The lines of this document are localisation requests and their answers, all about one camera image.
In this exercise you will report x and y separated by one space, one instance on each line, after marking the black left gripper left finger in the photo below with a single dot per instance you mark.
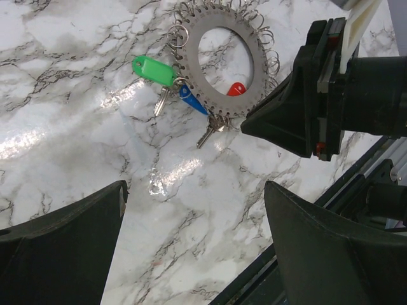
63 257

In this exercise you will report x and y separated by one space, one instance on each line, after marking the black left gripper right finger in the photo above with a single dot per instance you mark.
325 258

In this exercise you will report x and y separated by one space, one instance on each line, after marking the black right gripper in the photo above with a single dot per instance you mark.
369 97

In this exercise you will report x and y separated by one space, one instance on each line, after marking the key with red tag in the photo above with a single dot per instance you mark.
218 123

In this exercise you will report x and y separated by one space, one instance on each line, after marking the key with blue tag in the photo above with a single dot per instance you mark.
187 96

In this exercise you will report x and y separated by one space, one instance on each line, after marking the key with green tag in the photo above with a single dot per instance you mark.
157 72

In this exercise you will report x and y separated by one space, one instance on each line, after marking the metal numbered key ring disc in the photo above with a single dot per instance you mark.
224 53

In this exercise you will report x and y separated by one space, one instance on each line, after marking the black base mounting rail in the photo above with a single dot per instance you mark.
371 193

